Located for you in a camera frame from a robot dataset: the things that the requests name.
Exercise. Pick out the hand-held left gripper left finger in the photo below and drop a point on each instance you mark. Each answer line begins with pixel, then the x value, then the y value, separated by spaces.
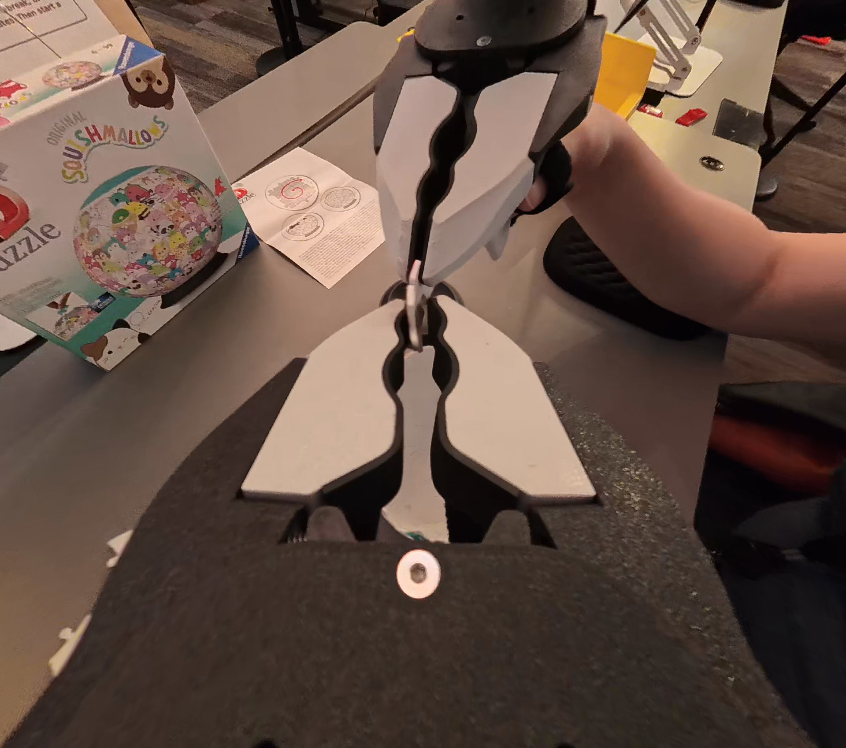
pixel 330 417

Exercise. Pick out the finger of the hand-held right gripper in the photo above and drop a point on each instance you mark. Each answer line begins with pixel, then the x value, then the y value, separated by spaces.
pixel 403 166
pixel 489 179

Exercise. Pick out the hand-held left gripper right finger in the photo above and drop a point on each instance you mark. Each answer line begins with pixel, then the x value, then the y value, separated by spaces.
pixel 509 424

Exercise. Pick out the colourful puzzle ball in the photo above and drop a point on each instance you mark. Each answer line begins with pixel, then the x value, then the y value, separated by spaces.
pixel 416 444

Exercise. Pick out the white curved puzzle piece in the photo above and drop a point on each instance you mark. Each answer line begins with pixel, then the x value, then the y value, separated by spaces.
pixel 415 311

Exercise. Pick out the group of puzzle pieces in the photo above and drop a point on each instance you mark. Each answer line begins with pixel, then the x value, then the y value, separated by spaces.
pixel 119 546

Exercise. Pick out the person's right forearm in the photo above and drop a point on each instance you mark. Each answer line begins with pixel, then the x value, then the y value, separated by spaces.
pixel 727 245

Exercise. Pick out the colourful cardboard puzzle box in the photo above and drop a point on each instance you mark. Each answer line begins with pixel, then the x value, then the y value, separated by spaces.
pixel 132 166

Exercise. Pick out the person's right hand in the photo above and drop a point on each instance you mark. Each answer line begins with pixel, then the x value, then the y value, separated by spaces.
pixel 601 146

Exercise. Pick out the folded paper leaflet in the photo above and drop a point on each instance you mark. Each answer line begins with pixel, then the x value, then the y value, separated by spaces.
pixel 310 212

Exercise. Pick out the yellow plastic bin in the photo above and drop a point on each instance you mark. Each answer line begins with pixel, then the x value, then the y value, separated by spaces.
pixel 621 73

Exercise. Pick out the small red object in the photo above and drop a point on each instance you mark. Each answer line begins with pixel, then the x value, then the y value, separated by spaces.
pixel 649 110
pixel 691 116

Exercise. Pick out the white metal stand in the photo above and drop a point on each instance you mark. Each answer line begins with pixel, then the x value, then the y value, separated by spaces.
pixel 674 47

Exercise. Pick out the round desk grommet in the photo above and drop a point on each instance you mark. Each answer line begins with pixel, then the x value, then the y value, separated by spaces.
pixel 712 163

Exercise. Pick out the dark square desk flap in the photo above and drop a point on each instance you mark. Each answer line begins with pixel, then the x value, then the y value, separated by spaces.
pixel 740 120

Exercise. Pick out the person's dark clothing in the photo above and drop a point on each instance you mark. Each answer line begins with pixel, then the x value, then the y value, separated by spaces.
pixel 793 596

